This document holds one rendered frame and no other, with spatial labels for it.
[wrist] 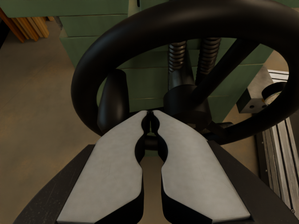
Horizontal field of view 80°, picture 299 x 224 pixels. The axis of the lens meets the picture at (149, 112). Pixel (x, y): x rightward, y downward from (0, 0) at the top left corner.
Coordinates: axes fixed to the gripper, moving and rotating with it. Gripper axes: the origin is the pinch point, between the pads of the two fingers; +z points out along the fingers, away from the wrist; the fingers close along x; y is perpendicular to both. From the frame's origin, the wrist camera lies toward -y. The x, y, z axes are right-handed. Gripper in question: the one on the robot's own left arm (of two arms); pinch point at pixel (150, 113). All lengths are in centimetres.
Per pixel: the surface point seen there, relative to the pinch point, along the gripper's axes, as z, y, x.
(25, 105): 99, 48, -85
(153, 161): 64, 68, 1
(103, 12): 23.7, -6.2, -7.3
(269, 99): 27.7, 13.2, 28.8
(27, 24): 152, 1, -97
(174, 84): 12.8, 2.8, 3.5
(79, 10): 23.4, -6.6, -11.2
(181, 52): 13.2, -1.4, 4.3
